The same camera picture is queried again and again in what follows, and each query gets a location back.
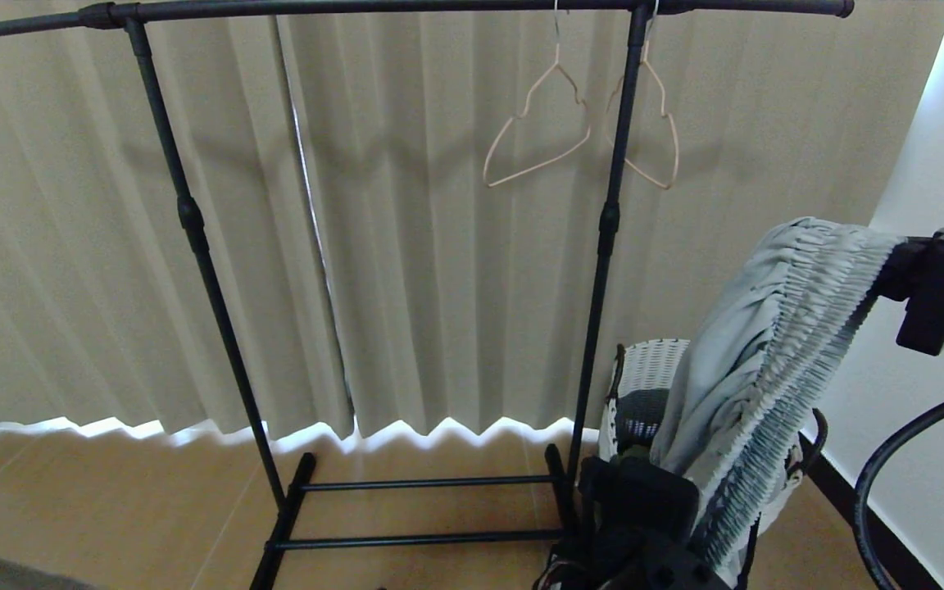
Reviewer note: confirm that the pale grey shorts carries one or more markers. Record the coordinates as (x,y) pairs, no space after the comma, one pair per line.
(734,352)

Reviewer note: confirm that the pink clothes hanger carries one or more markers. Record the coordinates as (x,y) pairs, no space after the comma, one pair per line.
(558,72)
(673,139)

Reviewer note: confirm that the white laundry basket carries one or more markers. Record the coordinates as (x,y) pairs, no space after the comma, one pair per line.
(652,365)

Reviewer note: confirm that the black clothes rack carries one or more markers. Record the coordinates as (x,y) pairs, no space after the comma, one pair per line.
(439,8)

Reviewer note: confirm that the beige curtain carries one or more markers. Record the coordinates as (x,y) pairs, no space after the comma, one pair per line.
(439,246)

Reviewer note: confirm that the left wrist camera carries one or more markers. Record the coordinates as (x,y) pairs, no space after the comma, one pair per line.
(640,496)

